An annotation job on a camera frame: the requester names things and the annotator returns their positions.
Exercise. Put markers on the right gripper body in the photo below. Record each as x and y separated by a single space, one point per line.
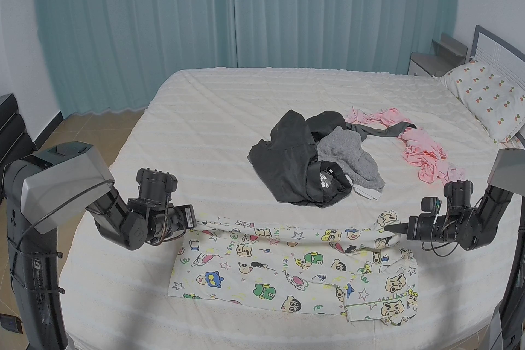
424 228

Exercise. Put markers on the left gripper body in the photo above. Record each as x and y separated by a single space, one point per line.
180 219

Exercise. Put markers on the white printed pyjama top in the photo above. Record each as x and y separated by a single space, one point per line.
287 270

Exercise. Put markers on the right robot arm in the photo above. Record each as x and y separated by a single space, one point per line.
492 213

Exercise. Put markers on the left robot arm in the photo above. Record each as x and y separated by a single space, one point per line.
61 184

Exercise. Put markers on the bed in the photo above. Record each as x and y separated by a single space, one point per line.
197 127

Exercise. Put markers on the white garment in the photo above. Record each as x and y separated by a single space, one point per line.
367 192

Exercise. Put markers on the pink garment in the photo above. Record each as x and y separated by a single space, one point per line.
426 151

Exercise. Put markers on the grey garment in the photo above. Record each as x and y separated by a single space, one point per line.
348 155

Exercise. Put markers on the black garment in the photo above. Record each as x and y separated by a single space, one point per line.
283 159

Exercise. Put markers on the white printed pillow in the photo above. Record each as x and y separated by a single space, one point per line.
488 98

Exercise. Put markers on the grey bedside table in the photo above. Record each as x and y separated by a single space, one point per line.
434 61

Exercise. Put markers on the black chest of drawers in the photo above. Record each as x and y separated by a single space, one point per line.
12 127

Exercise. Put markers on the black power adapter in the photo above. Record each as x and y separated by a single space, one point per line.
10 323

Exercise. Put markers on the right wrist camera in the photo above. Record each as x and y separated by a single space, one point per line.
430 205

